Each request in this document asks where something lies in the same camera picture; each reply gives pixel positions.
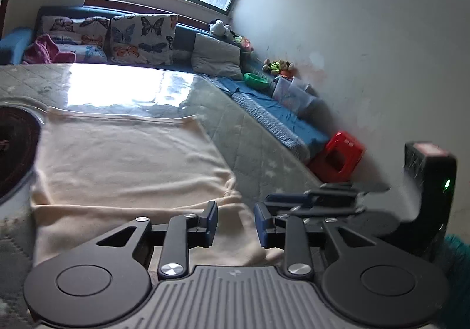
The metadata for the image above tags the pink and green toy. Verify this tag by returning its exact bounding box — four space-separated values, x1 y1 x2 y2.
235 35 254 54

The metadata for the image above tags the large butterfly print pillow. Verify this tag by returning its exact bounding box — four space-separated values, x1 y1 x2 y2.
110 14 179 66

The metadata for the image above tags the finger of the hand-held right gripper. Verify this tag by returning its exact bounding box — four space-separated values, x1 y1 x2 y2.
265 184 390 205
290 203 366 215

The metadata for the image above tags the brown plush bear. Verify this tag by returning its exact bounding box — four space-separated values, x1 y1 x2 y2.
278 60 295 79

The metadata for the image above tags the pink cloth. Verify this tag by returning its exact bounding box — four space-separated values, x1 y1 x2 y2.
23 34 76 65

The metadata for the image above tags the cream towel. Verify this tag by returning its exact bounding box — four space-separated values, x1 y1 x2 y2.
0 101 285 267

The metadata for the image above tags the blue bench mattress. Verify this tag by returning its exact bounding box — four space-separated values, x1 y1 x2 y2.
211 75 313 162

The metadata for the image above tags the panda plush toy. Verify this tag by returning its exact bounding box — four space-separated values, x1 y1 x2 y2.
209 19 236 44

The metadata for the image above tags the blue corner sofa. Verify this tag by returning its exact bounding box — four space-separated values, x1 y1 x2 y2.
0 6 331 164

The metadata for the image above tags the flat butterfly print pillow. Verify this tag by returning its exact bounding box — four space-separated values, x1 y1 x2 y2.
40 16 111 64

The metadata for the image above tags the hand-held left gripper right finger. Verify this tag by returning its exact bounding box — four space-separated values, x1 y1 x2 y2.
254 203 370 280

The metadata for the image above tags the red plastic stool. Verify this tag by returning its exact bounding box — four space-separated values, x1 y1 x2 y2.
308 131 367 183

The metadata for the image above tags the clear plastic storage box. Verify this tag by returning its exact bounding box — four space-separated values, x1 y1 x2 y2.
272 76 324 118

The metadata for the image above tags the green bowl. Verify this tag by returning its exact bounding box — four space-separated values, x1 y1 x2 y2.
243 72 272 89

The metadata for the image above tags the grey pillow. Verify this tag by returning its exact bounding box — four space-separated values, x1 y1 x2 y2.
191 32 243 80

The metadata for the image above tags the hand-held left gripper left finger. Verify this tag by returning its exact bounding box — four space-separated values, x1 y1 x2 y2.
95 200 218 280

